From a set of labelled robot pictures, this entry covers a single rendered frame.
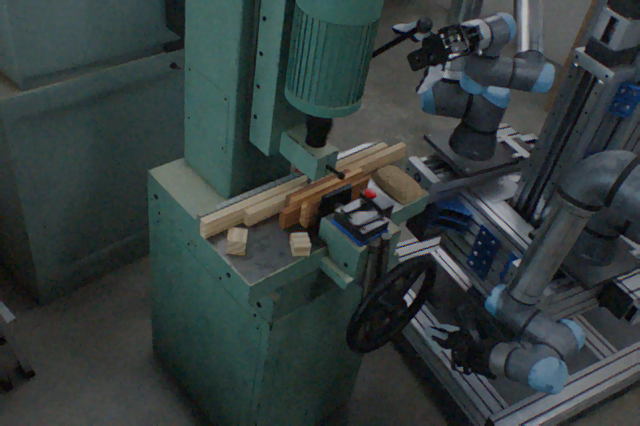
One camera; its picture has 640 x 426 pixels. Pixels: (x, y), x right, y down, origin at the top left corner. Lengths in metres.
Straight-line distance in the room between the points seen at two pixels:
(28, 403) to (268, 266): 1.15
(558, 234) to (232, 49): 0.82
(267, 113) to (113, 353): 1.20
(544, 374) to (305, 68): 0.81
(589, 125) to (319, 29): 0.88
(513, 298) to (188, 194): 0.88
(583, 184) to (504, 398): 1.06
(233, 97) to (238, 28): 0.18
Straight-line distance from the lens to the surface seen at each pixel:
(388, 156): 1.84
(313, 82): 1.41
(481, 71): 1.70
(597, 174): 1.41
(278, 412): 2.03
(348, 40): 1.36
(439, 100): 2.02
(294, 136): 1.60
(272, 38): 1.49
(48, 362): 2.48
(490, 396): 2.27
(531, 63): 1.75
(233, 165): 1.73
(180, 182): 1.86
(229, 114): 1.64
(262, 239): 1.55
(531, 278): 1.53
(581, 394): 2.44
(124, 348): 2.48
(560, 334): 1.58
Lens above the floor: 1.97
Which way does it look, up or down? 40 degrees down
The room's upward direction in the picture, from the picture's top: 11 degrees clockwise
